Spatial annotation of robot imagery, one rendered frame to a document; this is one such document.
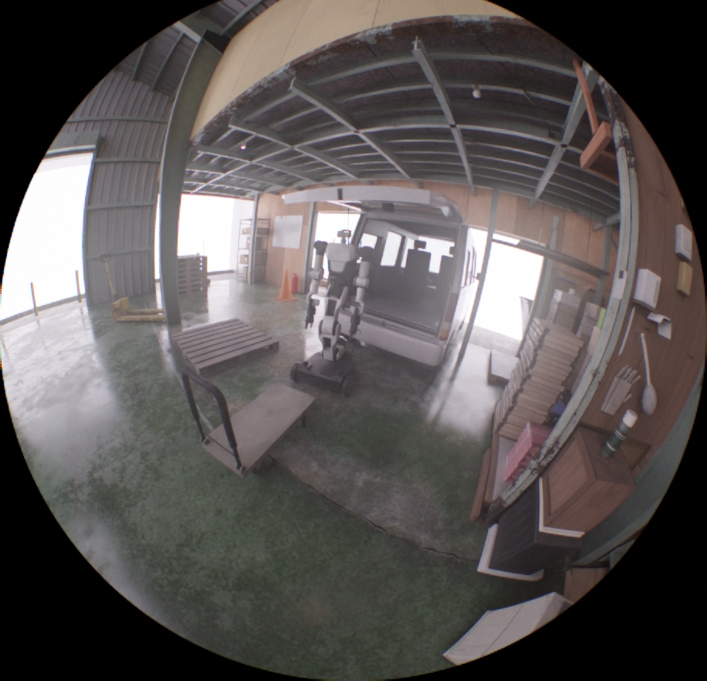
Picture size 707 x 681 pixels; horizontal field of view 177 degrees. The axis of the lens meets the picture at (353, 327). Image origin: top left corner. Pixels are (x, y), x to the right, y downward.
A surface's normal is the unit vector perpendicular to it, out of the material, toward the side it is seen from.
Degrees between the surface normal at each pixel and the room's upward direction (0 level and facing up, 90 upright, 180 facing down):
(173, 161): 90
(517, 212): 90
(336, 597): 0
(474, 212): 90
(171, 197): 90
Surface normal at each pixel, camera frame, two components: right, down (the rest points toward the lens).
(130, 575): 0.13, -0.93
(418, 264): -0.55, 0.27
